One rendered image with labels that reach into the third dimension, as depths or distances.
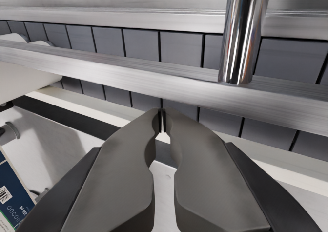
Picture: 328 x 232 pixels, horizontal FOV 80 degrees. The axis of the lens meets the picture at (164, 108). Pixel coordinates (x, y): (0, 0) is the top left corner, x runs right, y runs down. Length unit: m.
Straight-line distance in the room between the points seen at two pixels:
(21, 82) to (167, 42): 0.16
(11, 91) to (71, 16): 0.10
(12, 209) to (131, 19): 0.53
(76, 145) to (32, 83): 0.15
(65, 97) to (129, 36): 0.10
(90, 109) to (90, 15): 0.09
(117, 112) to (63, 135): 0.20
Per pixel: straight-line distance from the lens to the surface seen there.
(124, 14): 0.19
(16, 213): 0.63
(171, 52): 0.17
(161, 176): 0.27
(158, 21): 0.17
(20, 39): 0.32
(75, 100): 0.23
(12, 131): 0.54
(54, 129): 0.39
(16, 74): 0.25
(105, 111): 0.20
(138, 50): 0.19
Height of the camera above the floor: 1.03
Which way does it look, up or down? 48 degrees down
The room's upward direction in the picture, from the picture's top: 134 degrees counter-clockwise
